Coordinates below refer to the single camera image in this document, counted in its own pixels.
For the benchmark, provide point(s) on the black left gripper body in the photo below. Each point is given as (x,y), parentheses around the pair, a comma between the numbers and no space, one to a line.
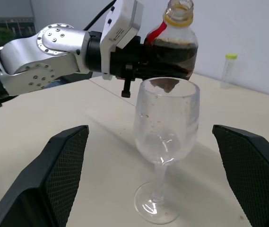
(127,59)

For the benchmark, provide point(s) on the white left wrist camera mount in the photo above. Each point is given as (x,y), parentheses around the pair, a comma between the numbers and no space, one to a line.
(122,21)

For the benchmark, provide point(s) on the clear tube with green cap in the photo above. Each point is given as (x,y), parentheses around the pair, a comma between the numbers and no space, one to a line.
(228,68)

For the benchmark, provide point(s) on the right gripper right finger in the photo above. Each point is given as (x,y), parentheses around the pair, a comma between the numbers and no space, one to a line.
(257,177)

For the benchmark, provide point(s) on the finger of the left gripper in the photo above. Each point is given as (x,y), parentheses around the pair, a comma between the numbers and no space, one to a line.
(143,41)
(162,72)

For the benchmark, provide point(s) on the dark soda bottle red cap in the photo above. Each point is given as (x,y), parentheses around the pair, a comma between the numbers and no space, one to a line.
(179,30)

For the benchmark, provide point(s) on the window with greenery outside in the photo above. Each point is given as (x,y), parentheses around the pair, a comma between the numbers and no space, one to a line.
(4,35)

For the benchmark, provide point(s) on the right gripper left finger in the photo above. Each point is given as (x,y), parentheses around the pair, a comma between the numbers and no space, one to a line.
(42,189)

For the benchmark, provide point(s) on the clear wine glass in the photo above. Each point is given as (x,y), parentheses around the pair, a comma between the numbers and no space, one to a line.
(167,132)

